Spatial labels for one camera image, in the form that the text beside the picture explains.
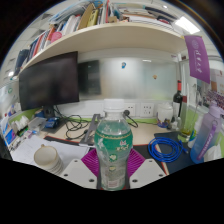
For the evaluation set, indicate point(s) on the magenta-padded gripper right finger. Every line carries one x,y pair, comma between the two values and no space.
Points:
148,171

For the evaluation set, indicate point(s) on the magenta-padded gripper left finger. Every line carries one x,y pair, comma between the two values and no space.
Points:
78,171

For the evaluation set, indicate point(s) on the clear green-labelled water bottle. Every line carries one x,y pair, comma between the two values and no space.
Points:
113,143

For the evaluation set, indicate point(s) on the purple translucent water jug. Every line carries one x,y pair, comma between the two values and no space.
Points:
206,136

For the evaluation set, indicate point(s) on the white stacked paper cups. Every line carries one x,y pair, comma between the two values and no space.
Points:
46,156

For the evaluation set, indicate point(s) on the black desk mat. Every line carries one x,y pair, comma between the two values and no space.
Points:
186,163

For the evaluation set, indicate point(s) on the white paper sheets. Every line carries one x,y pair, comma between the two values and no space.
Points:
30,148

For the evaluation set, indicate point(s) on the small blue box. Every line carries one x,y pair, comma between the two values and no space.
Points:
52,123

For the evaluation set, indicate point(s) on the clear glass with green stems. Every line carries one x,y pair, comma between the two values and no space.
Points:
186,131

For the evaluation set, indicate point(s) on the white translucent container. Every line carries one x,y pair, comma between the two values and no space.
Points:
165,113

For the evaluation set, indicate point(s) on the clear plastic box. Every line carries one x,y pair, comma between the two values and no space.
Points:
37,123

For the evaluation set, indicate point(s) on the white crumpled tissue pack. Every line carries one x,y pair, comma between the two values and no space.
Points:
213,153

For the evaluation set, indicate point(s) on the dark wine bottle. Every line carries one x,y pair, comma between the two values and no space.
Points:
178,100

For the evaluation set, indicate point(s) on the black computer monitor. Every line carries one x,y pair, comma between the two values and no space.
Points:
50,81

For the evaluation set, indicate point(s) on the large group photo poster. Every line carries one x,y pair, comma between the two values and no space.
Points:
216,90

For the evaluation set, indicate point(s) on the purple hanging pennant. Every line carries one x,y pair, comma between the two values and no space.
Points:
198,58

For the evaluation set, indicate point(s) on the shelf unit with books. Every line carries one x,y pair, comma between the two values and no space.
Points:
110,36

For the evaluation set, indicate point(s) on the ceiling light panels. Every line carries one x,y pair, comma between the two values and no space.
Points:
186,24

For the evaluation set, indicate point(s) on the white wall socket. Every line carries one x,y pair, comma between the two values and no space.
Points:
130,109
147,109

